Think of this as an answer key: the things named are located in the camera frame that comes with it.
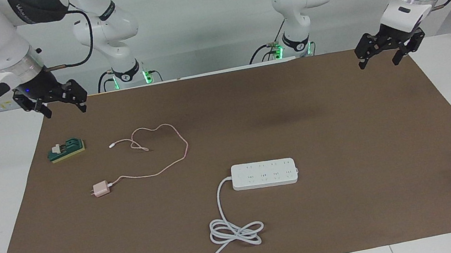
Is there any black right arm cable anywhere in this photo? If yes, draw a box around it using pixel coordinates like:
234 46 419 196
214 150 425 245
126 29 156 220
34 5 99 73

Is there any white power strip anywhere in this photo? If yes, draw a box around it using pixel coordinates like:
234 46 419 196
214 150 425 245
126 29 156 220
229 154 300 194

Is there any pink charging cable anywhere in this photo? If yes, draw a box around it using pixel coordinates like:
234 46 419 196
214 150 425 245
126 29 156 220
100 120 194 188

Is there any green knife switch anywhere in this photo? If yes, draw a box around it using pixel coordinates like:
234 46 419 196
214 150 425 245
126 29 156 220
46 137 88 165

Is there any pink charger adapter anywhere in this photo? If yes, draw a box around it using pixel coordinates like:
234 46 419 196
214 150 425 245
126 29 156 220
88 179 112 199

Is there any white power strip cord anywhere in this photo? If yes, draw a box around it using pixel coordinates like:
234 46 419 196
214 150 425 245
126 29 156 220
201 172 270 253

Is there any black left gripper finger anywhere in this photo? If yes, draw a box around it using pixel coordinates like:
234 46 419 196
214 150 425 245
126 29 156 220
353 31 389 71
388 28 430 66

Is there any brown table mat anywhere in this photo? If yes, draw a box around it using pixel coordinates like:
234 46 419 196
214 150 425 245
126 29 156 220
0 30 451 253

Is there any black base cable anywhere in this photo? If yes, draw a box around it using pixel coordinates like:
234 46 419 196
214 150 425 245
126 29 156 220
95 62 162 94
245 33 288 65

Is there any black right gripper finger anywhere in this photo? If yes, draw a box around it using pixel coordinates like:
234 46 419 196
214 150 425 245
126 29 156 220
13 89 53 124
58 77 91 116

